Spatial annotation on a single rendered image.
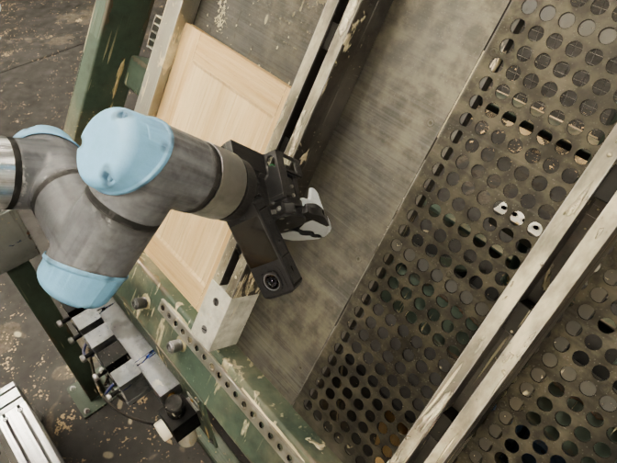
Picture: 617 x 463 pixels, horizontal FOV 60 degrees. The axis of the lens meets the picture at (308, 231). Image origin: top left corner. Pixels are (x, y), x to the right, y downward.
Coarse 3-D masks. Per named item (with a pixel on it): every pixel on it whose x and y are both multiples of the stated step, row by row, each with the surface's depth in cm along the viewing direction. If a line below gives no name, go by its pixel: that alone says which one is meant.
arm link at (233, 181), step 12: (228, 156) 53; (228, 168) 53; (240, 168) 54; (228, 180) 52; (240, 180) 54; (216, 192) 57; (228, 192) 53; (240, 192) 54; (216, 204) 53; (228, 204) 54; (204, 216) 55; (216, 216) 55
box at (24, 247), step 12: (0, 216) 123; (12, 216) 126; (0, 228) 125; (12, 228) 127; (24, 228) 129; (0, 240) 127; (12, 240) 129; (24, 240) 131; (0, 252) 129; (12, 252) 131; (24, 252) 133; (36, 252) 136; (0, 264) 130; (12, 264) 133
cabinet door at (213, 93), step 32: (192, 32) 106; (192, 64) 107; (224, 64) 101; (256, 64) 98; (192, 96) 108; (224, 96) 102; (256, 96) 96; (192, 128) 108; (224, 128) 102; (256, 128) 97; (192, 224) 109; (224, 224) 103; (160, 256) 116; (192, 256) 110; (192, 288) 110
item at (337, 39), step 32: (352, 0) 76; (384, 0) 78; (320, 32) 79; (352, 32) 77; (320, 64) 82; (352, 64) 81; (288, 96) 84; (320, 96) 80; (288, 128) 85; (320, 128) 85; (288, 160) 85; (224, 256) 95; (224, 288) 96; (256, 288) 98; (224, 320) 97
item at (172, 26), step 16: (176, 0) 105; (192, 0) 106; (176, 16) 106; (192, 16) 108; (160, 32) 109; (176, 32) 107; (160, 48) 110; (176, 48) 109; (160, 64) 110; (144, 80) 114; (160, 80) 111; (144, 96) 114; (160, 96) 113; (144, 112) 114
